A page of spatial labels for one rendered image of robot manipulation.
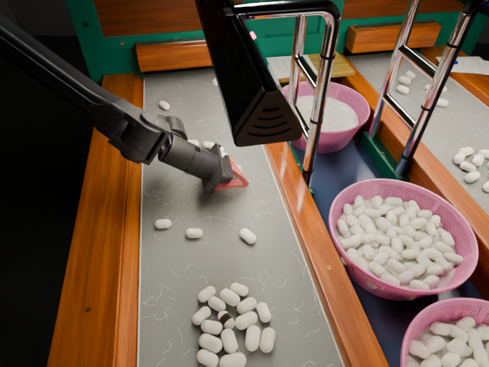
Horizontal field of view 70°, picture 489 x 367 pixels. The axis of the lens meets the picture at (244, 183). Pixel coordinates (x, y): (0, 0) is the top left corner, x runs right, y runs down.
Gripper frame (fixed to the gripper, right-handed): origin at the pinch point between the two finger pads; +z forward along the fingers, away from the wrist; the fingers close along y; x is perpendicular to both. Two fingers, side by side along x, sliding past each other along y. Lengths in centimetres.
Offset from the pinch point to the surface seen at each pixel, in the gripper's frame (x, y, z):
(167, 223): 10.9, -8.0, -13.0
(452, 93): -43, 28, 55
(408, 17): -44.7, 14.8, 12.0
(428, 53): -48, 51, 58
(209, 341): 7.1, -32.2, -9.1
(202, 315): 7.7, -27.8, -9.3
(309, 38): -26, 56, 21
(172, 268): 11.9, -17.2, -11.7
